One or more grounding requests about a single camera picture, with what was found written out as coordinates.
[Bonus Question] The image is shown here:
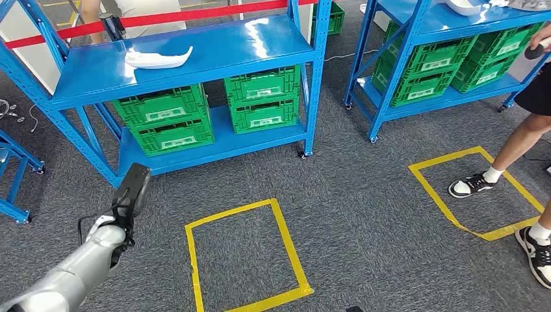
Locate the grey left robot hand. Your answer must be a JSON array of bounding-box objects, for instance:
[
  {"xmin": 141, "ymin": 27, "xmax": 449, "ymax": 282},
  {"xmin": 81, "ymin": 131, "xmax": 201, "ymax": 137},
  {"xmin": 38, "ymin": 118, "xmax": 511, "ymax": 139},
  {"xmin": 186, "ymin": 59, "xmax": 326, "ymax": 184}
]
[{"xmin": 112, "ymin": 162, "xmax": 152, "ymax": 219}]

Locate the white plastic shell part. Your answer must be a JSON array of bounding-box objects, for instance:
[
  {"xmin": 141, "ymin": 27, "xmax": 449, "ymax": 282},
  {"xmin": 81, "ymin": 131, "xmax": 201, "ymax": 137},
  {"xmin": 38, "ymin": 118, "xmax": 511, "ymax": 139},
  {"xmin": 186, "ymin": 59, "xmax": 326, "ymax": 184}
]
[
  {"xmin": 445, "ymin": 0, "xmax": 489, "ymax": 17},
  {"xmin": 125, "ymin": 45, "xmax": 194, "ymax": 70}
]

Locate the blue metal shelf rack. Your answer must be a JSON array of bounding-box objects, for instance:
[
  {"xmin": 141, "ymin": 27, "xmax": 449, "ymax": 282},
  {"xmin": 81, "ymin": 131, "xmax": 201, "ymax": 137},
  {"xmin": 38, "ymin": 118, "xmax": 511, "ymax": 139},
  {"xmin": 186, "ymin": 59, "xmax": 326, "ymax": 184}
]
[
  {"xmin": 342, "ymin": 0, "xmax": 551, "ymax": 144},
  {"xmin": 0, "ymin": 0, "xmax": 333, "ymax": 189},
  {"xmin": 0, "ymin": 129, "xmax": 45, "ymax": 225}
]

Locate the grey textured part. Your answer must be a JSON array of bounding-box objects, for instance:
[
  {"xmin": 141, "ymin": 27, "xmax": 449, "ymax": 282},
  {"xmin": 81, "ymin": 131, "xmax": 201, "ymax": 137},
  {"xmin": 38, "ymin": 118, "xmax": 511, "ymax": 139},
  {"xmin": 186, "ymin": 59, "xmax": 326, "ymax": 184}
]
[{"xmin": 507, "ymin": 0, "xmax": 551, "ymax": 12}]

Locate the red barrier belt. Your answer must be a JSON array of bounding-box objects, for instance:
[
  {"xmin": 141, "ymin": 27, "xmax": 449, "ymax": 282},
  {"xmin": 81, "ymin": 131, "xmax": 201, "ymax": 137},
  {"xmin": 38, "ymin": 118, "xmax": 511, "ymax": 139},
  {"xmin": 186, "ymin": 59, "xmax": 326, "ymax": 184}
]
[{"xmin": 3, "ymin": 0, "xmax": 320, "ymax": 50}]

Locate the seated person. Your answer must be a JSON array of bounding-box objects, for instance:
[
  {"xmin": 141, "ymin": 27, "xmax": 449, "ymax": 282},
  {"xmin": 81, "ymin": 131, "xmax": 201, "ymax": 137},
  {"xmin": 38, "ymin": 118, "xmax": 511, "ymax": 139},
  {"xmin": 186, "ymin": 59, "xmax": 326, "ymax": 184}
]
[{"xmin": 79, "ymin": 0, "xmax": 187, "ymax": 45}]

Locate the white cabinet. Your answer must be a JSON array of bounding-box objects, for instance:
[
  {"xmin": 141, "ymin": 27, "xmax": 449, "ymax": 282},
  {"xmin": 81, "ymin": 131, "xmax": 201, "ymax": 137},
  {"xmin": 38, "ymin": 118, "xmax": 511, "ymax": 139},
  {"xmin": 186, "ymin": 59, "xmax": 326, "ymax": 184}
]
[{"xmin": 297, "ymin": 3, "xmax": 315, "ymax": 44}]

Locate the standing person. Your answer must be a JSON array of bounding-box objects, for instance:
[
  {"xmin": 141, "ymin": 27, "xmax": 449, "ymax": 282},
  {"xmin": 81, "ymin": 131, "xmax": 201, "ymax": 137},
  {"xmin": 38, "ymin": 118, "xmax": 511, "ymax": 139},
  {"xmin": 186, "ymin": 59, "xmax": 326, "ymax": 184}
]
[{"xmin": 481, "ymin": 25, "xmax": 551, "ymax": 247}]

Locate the black handheld controller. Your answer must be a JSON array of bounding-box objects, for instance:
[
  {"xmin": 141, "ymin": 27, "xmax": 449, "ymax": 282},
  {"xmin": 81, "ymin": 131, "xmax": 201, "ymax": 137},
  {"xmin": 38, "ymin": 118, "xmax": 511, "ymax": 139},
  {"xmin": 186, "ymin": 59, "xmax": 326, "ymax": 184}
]
[{"xmin": 524, "ymin": 38, "xmax": 551, "ymax": 60}]

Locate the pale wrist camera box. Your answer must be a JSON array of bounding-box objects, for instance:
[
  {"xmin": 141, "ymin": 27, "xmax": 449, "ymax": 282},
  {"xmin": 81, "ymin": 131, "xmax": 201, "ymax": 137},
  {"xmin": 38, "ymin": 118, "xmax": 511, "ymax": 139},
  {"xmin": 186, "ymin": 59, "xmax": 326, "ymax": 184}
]
[{"xmin": 85, "ymin": 215, "xmax": 116, "ymax": 243}]

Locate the black chrome stanchion post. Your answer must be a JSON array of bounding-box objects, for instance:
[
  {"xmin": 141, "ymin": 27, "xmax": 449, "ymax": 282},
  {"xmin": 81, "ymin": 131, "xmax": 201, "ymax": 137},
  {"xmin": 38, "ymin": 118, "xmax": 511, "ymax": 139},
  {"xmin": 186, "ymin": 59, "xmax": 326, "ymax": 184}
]
[{"xmin": 99, "ymin": 12, "xmax": 127, "ymax": 42}]

